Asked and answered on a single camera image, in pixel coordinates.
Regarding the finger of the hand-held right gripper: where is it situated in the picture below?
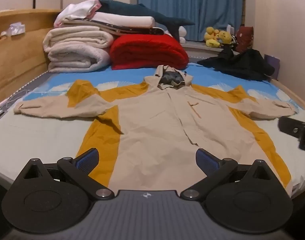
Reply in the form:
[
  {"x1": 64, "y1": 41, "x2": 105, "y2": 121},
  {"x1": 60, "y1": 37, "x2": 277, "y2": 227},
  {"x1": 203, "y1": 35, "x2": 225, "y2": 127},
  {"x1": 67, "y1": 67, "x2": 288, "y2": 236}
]
[{"x1": 278, "y1": 116, "x2": 305, "y2": 138}]

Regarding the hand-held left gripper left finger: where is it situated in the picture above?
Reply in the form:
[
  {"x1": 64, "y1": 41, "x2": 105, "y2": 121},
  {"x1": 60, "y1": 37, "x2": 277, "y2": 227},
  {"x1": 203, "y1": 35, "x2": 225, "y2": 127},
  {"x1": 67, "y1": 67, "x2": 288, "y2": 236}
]
[{"x1": 15, "y1": 148, "x2": 115, "y2": 201}]

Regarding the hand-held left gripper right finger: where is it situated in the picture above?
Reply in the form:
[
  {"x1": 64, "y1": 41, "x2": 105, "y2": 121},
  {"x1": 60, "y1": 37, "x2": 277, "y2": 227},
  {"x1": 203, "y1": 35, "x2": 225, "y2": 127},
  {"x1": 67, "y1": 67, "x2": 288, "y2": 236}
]
[{"x1": 180, "y1": 149, "x2": 283, "y2": 201}]

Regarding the beige and yellow hooded jacket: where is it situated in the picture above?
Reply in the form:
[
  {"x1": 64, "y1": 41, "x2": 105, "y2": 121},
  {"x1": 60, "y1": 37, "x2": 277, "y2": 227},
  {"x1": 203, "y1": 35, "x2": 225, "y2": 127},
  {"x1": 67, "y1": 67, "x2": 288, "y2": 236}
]
[{"x1": 13, "y1": 65, "x2": 301, "y2": 197}]

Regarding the black clothes pile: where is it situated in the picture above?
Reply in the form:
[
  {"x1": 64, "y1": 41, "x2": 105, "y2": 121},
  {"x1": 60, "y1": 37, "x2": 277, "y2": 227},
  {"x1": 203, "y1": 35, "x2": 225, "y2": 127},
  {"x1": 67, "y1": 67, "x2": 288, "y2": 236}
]
[{"x1": 197, "y1": 46, "x2": 275, "y2": 82}]

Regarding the purple box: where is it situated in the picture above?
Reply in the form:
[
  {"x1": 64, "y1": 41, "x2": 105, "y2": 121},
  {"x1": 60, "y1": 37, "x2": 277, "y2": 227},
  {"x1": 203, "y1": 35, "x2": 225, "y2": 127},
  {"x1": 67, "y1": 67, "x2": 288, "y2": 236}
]
[{"x1": 264, "y1": 54, "x2": 281, "y2": 79}]

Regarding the yellow plush toy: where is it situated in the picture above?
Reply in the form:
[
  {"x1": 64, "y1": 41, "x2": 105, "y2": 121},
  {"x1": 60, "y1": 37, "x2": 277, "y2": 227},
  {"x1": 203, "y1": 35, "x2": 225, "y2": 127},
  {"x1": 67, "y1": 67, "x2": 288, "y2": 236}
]
[
  {"x1": 204, "y1": 26, "x2": 221, "y2": 48},
  {"x1": 217, "y1": 30, "x2": 234, "y2": 46}
]

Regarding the white folded fleece blanket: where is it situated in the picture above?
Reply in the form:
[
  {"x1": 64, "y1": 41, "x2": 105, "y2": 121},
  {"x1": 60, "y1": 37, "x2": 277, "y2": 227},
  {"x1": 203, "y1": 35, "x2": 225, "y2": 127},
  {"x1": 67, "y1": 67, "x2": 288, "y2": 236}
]
[{"x1": 43, "y1": 26, "x2": 115, "y2": 73}]

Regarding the wooden headboard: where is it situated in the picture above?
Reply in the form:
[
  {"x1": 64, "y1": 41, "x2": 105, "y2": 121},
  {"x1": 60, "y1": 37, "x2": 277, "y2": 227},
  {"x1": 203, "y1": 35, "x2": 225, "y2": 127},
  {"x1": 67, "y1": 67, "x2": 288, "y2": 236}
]
[{"x1": 0, "y1": 9, "x2": 65, "y2": 108}]

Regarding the red folded blanket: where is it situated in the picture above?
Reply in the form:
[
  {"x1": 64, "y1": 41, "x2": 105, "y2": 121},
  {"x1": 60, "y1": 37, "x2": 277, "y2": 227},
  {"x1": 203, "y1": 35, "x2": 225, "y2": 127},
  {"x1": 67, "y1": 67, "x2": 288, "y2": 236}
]
[{"x1": 110, "y1": 34, "x2": 190, "y2": 70}]

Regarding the white plush toy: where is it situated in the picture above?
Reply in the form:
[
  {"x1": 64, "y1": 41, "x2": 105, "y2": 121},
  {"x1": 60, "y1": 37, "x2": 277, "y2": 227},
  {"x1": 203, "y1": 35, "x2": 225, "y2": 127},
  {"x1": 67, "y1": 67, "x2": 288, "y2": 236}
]
[{"x1": 178, "y1": 26, "x2": 188, "y2": 43}]

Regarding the white folded quilt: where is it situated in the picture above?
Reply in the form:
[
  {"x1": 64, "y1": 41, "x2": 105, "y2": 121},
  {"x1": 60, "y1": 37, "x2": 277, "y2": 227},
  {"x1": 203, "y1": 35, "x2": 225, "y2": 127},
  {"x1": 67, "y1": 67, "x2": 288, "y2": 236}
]
[{"x1": 89, "y1": 12, "x2": 155, "y2": 29}]

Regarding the pink and white cloth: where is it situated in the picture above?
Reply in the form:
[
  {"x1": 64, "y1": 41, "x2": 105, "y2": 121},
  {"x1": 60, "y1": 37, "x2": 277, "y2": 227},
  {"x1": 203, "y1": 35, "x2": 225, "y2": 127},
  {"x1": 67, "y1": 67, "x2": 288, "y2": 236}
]
[{"x1": 54, "y1": 0, "x2": 102, "y2": 28}]

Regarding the clear plastic bag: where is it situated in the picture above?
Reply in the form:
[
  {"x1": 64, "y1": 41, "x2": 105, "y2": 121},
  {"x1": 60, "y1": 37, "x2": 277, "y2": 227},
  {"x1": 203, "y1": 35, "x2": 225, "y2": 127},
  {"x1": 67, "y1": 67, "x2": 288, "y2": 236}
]
[{"x1": 0, "y1": 22, "x2": 26, "y2": 39}]

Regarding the blue curtain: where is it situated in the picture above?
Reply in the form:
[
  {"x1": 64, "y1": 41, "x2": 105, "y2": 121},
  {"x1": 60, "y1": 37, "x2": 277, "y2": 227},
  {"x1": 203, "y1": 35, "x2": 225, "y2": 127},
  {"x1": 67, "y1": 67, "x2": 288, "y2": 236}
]
[{"x1": 138, "y1": 0, "x2": 245, "y2": 42}]

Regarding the teal shark plush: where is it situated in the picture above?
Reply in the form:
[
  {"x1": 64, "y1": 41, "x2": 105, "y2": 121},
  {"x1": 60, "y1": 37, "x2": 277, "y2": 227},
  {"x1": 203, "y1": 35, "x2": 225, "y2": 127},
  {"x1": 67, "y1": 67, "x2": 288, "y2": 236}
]
[{"x1": 98, "y1": 0, "x2": 195, "y2": 42}]

